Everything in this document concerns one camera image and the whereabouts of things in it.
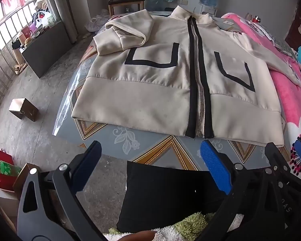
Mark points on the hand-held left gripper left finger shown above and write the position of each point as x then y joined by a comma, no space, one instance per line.
89,163

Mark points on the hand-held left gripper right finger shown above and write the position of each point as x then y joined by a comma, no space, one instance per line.
217,167

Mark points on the beige zip jacket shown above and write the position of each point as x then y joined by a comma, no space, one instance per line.
153,98

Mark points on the person's left hand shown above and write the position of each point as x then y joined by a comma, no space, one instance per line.
140,236

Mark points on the pink floral blanket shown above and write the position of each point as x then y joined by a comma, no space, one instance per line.
286,95

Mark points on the tan cardboard box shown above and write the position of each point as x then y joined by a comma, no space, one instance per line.
27,170

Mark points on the green fuzzy robe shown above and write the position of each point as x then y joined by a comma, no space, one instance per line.
190,226

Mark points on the patterned tablecloth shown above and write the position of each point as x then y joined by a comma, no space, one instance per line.
150,140

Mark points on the brown cardboard box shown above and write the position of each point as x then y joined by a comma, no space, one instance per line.
25,109

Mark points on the red paper bag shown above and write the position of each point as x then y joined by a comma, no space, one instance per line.
5,183

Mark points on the grey lace cloth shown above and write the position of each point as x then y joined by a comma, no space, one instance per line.
278,41

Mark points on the brown door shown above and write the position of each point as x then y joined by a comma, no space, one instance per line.
294,35

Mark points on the dark grey cabinet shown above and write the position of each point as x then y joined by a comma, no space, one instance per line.
47,50

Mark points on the red candle jar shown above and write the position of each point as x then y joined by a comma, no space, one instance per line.
256,20

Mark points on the window railing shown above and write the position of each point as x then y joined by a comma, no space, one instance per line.
0,55

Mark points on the white plastic bag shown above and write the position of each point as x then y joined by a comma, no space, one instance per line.
46,18
96,21

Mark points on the grey curtain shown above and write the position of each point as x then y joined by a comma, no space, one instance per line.
65,12

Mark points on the white water dispenser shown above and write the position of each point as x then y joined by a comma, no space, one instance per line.
208,10

